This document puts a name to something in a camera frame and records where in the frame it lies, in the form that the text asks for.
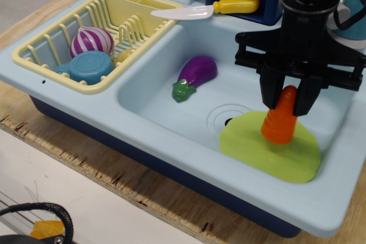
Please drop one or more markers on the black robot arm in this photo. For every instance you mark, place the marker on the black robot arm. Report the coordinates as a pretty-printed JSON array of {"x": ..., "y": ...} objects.
[{"x": 317, "y": 6}]

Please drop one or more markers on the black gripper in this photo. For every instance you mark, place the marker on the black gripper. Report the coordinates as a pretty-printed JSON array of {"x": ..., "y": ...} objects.
[{"x": 300, "y": 48}]

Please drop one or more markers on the green toy plate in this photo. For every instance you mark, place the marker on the green toy plate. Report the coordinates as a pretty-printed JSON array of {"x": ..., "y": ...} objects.
[{"x": 294, "y": 162}]

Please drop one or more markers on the toy knife yellow handle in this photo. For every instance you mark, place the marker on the toy knife yellow handle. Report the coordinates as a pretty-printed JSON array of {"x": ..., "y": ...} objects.
[{"x": 204, "y": 12}]

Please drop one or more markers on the purple toy eggplant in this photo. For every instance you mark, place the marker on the purple toy eggplant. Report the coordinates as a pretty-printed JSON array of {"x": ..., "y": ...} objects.
[{"x": 197, "y": 71}]

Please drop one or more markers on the yellow toy food piece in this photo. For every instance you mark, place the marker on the yellow toy food piece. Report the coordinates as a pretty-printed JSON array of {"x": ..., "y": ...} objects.
[{"x": 122, "y": 56}]

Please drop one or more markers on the light blue toy sink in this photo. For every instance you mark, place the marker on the light blue toy sink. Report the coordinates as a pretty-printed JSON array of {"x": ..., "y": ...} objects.
[{"x": 137, "y": 116}]

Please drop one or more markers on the purple striped toy onion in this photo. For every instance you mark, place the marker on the purple striped toy onion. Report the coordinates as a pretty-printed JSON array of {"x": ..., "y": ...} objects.
[{"x": 91, "y": 39}]

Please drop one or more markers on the orange toy carrot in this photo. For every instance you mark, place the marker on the orange toy carrot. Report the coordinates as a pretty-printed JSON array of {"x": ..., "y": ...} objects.
[{"x": 280, "y": 123}]

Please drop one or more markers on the wooden board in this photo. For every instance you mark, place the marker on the wooden board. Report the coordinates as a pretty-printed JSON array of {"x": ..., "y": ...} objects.
[{"x": 114, "y": 199}]

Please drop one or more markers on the blue toy cup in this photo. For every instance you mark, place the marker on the blue toy cup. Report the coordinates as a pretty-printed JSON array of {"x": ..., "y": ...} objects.
[{"x": 89, "y": 66}]

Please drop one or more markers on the yellow tape scrap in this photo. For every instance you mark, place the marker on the yellow tape scrap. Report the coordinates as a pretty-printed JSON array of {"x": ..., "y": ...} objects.
[{"x": 46, "y": 229}]

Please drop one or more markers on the yellow dish rack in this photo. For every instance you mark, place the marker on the yellow dish rack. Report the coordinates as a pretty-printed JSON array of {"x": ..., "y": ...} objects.
[{"x": 128, "y": 21}]

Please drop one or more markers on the grey white toy stove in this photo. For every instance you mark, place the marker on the grey white toy stove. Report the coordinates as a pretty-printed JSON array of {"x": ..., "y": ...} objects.
[{"x": 345, "y": 14}]

